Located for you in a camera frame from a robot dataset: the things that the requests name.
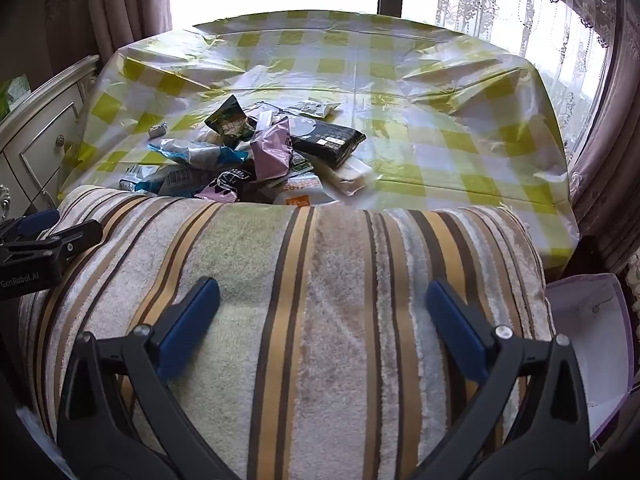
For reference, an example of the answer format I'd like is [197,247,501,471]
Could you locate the white lace curtain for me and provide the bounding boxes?
[435,0,616,161]

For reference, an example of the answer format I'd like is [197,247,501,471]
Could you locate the silver blue-edged snack packet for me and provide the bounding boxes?
[146,137,251,168]

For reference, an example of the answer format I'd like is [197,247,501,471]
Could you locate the green tissue box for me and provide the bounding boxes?
[0,74,32,113]

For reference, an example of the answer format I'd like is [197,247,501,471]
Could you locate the blue white nut snack packet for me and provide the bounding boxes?
[117,164,211,196]

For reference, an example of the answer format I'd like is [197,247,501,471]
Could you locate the purple storage box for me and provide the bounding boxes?
[545,272,636,441]

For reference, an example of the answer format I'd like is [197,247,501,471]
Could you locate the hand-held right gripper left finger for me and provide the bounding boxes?
[56,276,236,480]

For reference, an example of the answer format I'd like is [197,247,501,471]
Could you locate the pink black print snack packet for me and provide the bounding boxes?
[195,169,256,203]

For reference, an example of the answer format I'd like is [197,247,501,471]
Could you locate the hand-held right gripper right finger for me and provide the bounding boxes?
[407,279,591,480]

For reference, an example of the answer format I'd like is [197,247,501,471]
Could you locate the white grey snack packet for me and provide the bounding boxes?
[286,100,342,120]

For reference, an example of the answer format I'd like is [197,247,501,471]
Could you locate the white bar snack packet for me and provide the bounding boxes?
[320,156,373,196]

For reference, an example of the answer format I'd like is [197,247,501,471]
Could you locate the white orange print snack packet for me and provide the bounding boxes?
[270,174,341,207]

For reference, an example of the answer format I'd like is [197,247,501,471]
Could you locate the yellow white checked tablecloth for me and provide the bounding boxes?
[57,9,581,271]

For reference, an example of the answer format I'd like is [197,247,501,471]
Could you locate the striped plush blanket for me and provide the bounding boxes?
[17,185,556,480]

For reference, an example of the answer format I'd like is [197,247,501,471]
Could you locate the green pea snack packet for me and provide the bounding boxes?
[204,94,257,150]

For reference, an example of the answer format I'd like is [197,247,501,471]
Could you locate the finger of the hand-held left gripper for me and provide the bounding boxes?
[0,220,104,273]
[0,208,62,246]

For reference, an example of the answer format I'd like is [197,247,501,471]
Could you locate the white carved nightstand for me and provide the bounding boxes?
[0,55,101,221]

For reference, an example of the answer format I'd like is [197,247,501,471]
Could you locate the pink embroidered drape curtain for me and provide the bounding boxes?
[565,0,640,261]

